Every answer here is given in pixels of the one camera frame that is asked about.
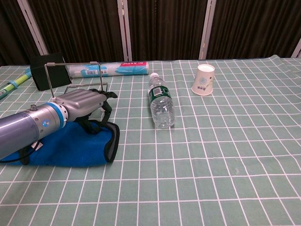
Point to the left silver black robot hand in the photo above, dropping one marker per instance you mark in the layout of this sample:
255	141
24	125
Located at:
80	101

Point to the blue towel with black trim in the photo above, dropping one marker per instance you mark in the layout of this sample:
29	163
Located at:
70	150

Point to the left lavender robot arm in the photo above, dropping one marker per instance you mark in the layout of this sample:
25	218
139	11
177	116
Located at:
23	129

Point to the black box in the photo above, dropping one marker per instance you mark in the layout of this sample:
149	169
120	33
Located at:
38	75

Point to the plastic wrap roll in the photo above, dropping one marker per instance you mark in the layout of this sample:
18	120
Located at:
127	69

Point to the green blue toy water pump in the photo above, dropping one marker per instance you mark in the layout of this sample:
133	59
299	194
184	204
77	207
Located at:
18	81

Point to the clear plastic water bottle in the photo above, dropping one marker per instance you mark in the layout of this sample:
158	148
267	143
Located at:
162	106

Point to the white paper cup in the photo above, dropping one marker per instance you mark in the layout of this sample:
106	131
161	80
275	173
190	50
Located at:
203	80

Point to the green checked tablecloth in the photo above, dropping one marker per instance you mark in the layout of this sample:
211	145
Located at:
211	153

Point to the white partition frame post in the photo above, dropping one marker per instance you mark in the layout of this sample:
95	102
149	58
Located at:
207	28
297	49
124	28
33	26

